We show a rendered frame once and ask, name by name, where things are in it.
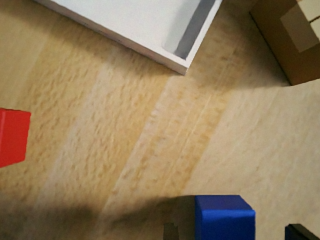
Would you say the brown cardboard box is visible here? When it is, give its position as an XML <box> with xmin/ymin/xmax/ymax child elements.
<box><xmin>249</xmin><ymin>0</ymin><xmax>320</xmax><ymax>86</ymax></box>

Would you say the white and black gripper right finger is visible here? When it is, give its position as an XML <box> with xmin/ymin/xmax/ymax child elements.
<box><xmin>284</xmin><ymin>223</ymin><xmax>320</xmax><ymax>240</ymax></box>

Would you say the red block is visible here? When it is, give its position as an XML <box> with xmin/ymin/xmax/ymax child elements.
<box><xmin>0</xmin><ymin>108</ymin><xmax>31</xmax><ymax>168</ymax></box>

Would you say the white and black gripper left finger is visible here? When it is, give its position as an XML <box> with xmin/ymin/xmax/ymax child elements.
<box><xmin>163</xmin><ymin>223</ymin><xmax>179</xmax><ymax>240</ymax></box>

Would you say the blue block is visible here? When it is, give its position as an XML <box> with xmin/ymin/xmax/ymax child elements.
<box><xmin>195</xmin><ymin>195</ymin><xmax>255</xmax><ymax>240</ymax></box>

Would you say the white square tray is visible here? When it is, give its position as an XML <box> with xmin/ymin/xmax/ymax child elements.
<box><xmin>33</xmin><ymin>0</ymin><xmax>222</xmax><ymax>76</ymax></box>

